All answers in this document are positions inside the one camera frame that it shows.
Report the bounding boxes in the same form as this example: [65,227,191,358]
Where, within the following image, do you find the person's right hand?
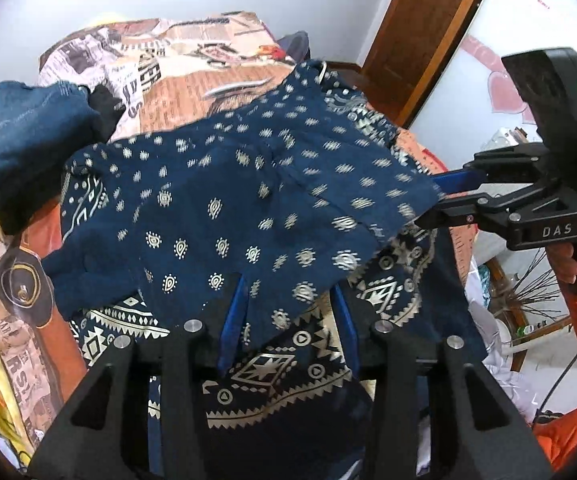
[549,242,577,286]

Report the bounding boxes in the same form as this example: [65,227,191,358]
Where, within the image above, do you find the black cloth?
[88,84,126,141]

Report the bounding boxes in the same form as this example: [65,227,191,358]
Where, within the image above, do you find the wooden door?
[359,0,500,129]

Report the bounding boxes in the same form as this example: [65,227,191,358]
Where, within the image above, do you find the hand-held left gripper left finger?
[28,276,249,480]

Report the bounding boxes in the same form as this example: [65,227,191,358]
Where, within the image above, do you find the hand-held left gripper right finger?
[329,284,554,480]

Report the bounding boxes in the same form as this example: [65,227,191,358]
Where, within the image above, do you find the blue jeans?
[0,80,125,236]

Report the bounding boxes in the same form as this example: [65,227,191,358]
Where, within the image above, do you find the navy patterned hoodie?
[42,59,489,480]

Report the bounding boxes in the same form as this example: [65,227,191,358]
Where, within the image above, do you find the black cable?
[535,344,577,423]

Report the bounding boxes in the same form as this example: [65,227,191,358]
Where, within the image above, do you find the white heart-sticker sliding door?
[409,0,577,171]

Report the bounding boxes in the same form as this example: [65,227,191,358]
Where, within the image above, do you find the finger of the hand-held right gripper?
[413,185,539,232]
[431,142,552,196]

